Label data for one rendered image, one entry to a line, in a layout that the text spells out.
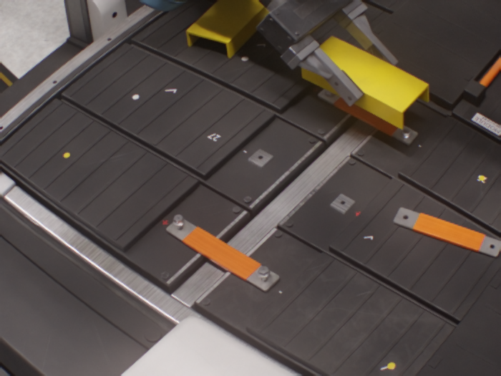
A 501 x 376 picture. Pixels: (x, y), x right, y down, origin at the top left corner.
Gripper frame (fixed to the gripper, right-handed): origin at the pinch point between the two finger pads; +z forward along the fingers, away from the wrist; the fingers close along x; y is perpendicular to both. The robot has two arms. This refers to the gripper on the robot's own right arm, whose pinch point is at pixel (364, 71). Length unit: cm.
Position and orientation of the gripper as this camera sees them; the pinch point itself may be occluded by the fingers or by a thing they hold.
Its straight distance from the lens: 138.1
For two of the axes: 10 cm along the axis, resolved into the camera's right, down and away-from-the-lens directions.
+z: 6.7, 7.4, 0.1
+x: -6.5, 5.9, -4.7
